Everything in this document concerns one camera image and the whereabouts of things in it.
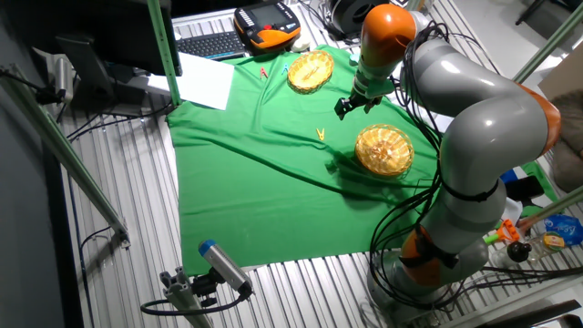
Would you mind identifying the orange green plastic tool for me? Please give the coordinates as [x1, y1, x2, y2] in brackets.
[483, 219, 521, 246]

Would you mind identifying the yellow wicker basket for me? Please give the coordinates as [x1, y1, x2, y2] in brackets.
[286, 49, 335, 95]
[353, 123, 415, 178]

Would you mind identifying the green table cloth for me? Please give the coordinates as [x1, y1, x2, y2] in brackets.
[166, 44, 559, 277]

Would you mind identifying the black metal bar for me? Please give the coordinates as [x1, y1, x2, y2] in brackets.
[473, 298, 583, 328]

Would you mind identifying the black keyboard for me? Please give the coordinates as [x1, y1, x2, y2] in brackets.
[175, 30, 247, 61]

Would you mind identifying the black phone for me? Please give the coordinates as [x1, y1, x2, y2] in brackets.
[504, 175, 546, 201]

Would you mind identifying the person in brown sweater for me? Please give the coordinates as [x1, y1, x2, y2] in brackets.
[550, 88, 583, 192]

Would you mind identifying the silver cylindrical camera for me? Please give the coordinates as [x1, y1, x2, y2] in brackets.
[53, 55, 75, 104]

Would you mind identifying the silver camera blue cap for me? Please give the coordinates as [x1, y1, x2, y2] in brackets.
[198, 239, 254, 297]

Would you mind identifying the aluminium camera mount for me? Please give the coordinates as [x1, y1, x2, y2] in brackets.
[159, 266, 220, 328]

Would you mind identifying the black filament spool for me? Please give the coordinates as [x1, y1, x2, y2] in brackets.
[327, 0, 391, 40]

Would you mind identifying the black camera cable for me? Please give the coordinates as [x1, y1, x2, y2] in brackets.
[139, 284, 254, 317]

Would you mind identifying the orange black teach pendant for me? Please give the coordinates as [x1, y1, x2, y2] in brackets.
[233, 1, 302, 52]

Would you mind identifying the clear bottle black cap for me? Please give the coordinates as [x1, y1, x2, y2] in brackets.
[491, 231, 566, 268]

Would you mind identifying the black monitor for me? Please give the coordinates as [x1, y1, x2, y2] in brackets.
[13, 0, 183, 104]

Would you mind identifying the white round object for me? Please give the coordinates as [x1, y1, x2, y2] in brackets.
[290, 35, 312, 53]

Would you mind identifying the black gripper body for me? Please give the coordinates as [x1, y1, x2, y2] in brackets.
[343, 93, 384, 111]

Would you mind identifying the white paper sheet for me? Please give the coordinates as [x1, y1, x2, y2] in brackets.
[148, 51, 236, 112]

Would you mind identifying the brown cardboard sheet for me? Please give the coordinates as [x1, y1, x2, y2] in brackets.
[537, 49, 583, 101]

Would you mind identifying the blue plastic bag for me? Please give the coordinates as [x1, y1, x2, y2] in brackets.
[544, 213, 583, 247]

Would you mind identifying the black table cable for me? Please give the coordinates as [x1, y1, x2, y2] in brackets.
[66, 103, 173, 140]

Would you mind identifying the black chair base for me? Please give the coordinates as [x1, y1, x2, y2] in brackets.
[514, 0, 583, 26]

